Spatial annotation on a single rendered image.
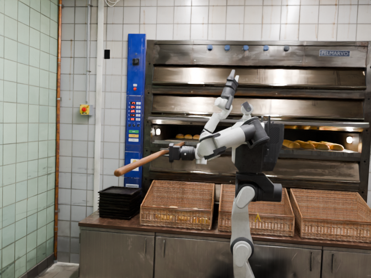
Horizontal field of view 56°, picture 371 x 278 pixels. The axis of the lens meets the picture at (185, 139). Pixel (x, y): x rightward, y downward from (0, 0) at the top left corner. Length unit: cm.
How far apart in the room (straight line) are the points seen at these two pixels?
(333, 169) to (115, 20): 231
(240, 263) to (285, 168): 115
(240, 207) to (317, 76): 147
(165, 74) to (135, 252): 152
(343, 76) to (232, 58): 93
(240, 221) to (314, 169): 114
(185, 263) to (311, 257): 91
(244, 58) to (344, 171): 127
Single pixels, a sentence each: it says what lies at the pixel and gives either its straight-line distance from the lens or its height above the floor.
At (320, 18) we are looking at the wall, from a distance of 325.
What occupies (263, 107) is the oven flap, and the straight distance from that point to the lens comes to 306.
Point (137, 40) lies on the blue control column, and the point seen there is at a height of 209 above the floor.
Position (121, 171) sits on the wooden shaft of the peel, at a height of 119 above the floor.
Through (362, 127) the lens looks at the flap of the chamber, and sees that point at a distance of 307.
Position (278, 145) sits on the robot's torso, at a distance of 211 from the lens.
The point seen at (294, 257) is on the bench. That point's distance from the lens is 272.
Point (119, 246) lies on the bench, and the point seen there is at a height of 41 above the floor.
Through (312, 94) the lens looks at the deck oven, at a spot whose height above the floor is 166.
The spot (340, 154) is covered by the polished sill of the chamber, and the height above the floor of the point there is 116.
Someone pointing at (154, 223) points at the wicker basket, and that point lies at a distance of 272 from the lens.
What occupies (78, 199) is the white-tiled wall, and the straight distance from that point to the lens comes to 344.
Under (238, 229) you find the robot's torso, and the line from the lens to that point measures 222.
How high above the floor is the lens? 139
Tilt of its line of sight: 3 degrees down
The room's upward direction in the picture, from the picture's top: 2 degrees clockwise
